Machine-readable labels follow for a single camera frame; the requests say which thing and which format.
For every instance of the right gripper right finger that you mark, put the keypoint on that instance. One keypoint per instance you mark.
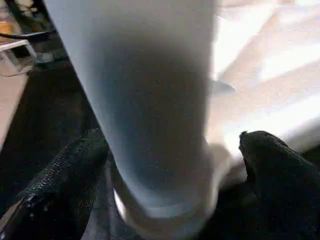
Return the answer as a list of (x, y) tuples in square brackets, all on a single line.
[(285, 190)]

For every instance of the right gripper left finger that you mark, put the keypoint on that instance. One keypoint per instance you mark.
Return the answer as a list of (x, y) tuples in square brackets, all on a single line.
[(55, 195)]

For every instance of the white plastic table top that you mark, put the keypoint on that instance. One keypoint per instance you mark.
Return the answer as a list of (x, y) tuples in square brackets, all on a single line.
[(270, 80)]

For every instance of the white plastic table leg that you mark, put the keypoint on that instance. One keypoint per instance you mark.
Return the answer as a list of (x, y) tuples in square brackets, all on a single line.
[(145, 100)]

